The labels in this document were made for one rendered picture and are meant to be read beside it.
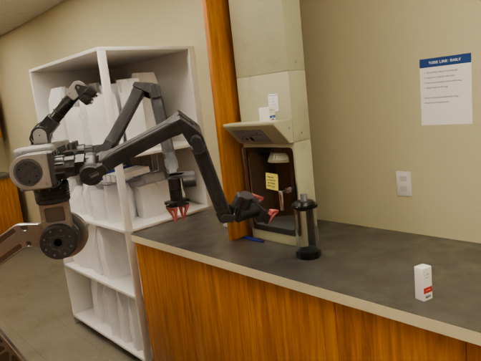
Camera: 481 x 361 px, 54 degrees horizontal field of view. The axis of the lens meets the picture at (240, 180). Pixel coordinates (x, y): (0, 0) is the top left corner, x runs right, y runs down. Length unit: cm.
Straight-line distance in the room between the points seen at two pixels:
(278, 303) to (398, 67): 113
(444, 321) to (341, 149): 116
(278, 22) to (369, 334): 125
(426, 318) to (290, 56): 114
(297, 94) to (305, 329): 95
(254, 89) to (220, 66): 21
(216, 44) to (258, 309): 119
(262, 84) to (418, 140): 72
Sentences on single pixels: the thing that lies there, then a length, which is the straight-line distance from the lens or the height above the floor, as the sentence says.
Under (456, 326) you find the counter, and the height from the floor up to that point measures 94.
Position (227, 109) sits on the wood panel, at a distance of 226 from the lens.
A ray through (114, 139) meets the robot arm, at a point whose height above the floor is 150.
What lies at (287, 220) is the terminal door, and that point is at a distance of 213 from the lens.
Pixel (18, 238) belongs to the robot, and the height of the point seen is 115.
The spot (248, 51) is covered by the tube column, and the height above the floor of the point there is 182.
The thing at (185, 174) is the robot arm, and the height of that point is 130.
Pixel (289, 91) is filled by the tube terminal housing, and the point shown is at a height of 163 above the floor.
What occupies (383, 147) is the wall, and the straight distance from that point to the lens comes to 228.
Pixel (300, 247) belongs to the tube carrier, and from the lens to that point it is 197.
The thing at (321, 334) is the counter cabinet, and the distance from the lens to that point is 185.
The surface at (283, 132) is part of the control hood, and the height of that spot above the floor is 146.
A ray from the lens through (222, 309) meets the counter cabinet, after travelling 224.
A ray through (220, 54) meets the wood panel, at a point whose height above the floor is 183.
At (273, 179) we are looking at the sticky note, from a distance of 213.
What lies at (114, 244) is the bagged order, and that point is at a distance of 333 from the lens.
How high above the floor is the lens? 163
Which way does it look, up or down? 10 degrees down
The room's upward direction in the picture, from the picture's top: 6 degrees counter-clockwise
